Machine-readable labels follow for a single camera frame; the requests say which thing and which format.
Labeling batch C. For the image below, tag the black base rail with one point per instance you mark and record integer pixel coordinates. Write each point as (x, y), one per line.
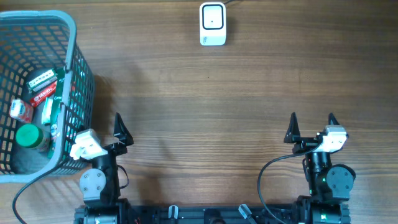
(174, 214)

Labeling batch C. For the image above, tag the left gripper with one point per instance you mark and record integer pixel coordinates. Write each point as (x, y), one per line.
(121, 133)

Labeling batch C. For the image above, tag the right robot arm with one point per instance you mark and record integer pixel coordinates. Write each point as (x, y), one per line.
(328, 184)

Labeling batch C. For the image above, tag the white teal tissue packet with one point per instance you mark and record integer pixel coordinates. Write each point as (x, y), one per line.
(46, 112)

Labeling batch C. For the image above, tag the green lidded jar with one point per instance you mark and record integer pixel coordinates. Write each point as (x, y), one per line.
(30, 136)

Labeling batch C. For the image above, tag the green 3M gloves packet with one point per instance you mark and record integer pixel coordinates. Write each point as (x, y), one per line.
(55, 109)

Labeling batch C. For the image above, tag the white barcode scanner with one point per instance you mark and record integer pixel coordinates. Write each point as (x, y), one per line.
(212, 24)

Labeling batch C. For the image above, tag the red Nescafe stick sachet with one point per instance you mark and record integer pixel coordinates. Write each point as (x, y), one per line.
(47, 92)

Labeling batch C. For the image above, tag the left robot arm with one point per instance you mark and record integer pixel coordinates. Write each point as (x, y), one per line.
(100, 184)

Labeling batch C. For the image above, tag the green white gum pack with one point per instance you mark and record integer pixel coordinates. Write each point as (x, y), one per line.
(42, 81)

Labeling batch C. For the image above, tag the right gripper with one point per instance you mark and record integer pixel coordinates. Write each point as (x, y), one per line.
(293, 135)

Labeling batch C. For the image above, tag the grey plastic mesh basket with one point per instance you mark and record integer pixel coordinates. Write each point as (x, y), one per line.
(33, 42)

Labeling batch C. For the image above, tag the red white small carton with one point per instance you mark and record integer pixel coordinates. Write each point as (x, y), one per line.
(21, 111)

